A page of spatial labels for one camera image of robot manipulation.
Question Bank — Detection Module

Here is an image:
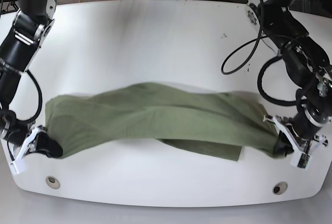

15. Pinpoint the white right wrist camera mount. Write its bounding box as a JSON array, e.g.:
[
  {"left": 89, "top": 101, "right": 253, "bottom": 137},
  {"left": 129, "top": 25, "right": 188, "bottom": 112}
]
[{"left": 9, "top": 126, "right": 46, "bottom": 175}]

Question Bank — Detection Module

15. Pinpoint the green T-shirt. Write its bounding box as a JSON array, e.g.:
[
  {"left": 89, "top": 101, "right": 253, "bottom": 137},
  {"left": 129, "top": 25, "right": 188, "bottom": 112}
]
[{"left": 45, "top": 82, "right": 279, "bottom": 161}]

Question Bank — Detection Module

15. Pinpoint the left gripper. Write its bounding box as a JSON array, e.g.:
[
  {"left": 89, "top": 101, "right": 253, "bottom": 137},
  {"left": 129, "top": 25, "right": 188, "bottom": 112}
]
[{"left": 273, "top": 107, "right": 328, "bottom": 158}]

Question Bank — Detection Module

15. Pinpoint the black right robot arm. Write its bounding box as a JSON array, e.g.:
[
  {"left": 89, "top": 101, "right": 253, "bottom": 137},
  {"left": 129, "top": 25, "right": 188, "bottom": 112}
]
[{"left": 1, "top": 0, "right": 57, "bottom": 148}]

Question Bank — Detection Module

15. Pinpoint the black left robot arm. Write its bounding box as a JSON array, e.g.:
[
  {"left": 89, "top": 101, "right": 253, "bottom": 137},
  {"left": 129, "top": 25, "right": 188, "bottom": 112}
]
[{"left": 247, "top": 0, "right": 331, "bottom": 157}]

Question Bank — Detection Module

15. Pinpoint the grey table grommet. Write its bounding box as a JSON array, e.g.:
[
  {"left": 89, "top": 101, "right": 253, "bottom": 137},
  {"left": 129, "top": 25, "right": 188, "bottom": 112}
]
[
  {"left": 46, "top": 176, "right": 61, "bottom": 190},
  {"left": 272, "top": 181, "right": 288, "bottom": 195}
]

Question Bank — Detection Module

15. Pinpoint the left grey table grommet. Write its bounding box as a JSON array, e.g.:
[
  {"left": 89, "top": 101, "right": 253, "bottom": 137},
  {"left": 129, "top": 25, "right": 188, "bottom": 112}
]
[{"left": 46, "top": 176, "right": 61, "bottom": 190}]

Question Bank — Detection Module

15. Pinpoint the right grey table grommet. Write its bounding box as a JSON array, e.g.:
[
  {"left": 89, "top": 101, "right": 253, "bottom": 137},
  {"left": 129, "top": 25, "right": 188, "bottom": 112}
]
[{"left": 272, "top": 181, "right": 288, "bottom": 195}]

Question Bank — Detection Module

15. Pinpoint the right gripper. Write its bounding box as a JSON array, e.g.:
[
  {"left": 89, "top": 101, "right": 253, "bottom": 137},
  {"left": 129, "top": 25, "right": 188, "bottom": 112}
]
[{"left": 5, "top": 124, "right": 63, "bottom": 158}]

